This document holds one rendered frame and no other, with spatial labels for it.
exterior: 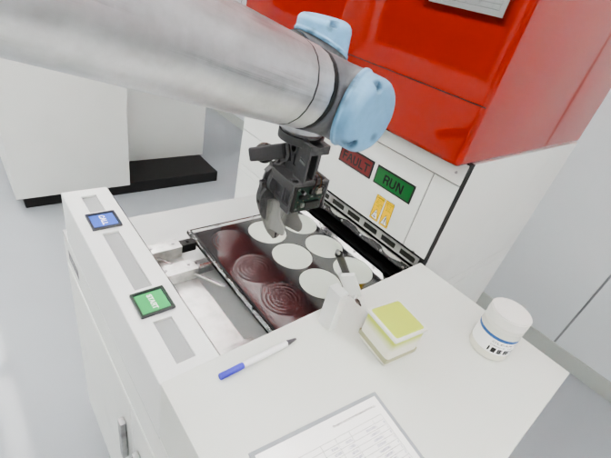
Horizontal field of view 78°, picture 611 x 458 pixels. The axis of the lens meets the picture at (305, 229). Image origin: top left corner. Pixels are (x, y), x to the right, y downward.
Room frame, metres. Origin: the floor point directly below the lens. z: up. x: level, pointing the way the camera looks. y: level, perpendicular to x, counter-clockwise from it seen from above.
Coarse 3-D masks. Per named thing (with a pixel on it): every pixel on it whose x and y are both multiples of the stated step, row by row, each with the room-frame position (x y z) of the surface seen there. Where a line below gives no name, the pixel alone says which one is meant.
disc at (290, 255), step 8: (280, 248) 0.76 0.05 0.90; (288, 248) 0.77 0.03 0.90; (296, 248) 0.78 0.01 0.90; (304, 248) 0.79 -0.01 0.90; (280, 256) 0.73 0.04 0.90; (288, 256) 0.74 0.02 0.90; (296, 256) 0.74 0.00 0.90; (304, 256) 0.75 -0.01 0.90; (288, 264) 0.71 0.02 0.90; (296, 264) 0.71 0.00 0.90; (304, 264) 0.72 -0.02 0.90
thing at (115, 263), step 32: (96, 192) 0.71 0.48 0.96; (128, 224) 0.62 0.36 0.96; (96, 256) 0.51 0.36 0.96; (128, 256) 0.54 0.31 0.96; (96, 288) 0.51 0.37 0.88; (128, 288) 0.46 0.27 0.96; (128, 320) 0.39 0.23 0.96; (160, 320) 0.41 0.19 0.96; (192, 320) 0.42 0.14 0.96; (128, 352) 0.39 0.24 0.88; (160, 352) 0.35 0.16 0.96; (192, 352) 0.37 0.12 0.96; (160, 384) 0.30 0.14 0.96
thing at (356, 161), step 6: (342, 150) 0.98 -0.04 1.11; (342, 156) 0.98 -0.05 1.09; (348, 156) 0.96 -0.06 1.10; (354, 156) 0.95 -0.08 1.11; (360, 156) 0.94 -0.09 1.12; (348, 162) 0.96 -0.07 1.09; (354, 162) 0.95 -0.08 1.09; (360, 162) 0.93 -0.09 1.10; (366, 162) 0.92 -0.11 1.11; (360, 168) 0.93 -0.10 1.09; (366, 168) 0.92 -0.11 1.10; (366, 174) 0.91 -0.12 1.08
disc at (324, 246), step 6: (306, 240) 0.82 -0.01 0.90; (312, 240) 0.83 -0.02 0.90; (318, 240) 0.84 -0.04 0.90; (324, 240) 0.85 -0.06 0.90; (330, 240) 0.85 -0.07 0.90; (306, 246) 0.80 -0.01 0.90; (312, 246) 0.80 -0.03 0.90; (318, 246) 0.81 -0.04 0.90; (324, 246) 0.82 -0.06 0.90; (330, 246) 0.82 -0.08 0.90; (336, 246) 0.83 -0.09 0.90; (312, 252) 0.78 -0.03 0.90; (318, 252) 0.78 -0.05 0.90; (324, 252) 0.79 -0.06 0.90; (330, 252) 0.80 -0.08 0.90
